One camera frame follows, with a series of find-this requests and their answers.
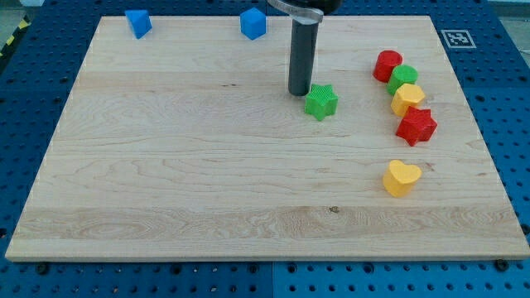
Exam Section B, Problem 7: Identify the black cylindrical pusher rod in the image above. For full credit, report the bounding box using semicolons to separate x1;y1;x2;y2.
288;19;319;96

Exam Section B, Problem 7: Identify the metal clamp tool mount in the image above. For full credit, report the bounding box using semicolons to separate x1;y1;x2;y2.
267;0;343;24

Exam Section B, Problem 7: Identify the green star block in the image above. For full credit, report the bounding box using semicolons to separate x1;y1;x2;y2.
304;84;339;121

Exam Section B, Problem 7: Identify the red star block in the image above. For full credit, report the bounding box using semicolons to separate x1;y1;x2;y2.
396;107;437;147

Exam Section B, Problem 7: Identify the blue cube block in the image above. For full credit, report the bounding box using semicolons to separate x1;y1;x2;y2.
239;7;267;40

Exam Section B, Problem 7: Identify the red cylinder block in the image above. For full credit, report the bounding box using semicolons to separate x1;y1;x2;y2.
372;50;403;83

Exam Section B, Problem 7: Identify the green cylinder block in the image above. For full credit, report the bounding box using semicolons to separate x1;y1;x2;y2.
387;65;418;95

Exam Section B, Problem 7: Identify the yellow hexagon block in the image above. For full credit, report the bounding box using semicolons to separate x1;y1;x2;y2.
391;84;426;117

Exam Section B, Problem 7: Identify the white fiducial marker tag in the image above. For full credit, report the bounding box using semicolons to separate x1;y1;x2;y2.
441;29;476;49

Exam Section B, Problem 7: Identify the wooden board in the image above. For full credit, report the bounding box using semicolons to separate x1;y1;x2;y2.
6;16;529;262

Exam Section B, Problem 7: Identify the blue triangular prism block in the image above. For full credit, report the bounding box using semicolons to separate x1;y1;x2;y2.
124;10;152;39

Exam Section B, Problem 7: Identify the yellow heart block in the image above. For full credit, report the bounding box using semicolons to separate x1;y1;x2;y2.
383;160;422;198

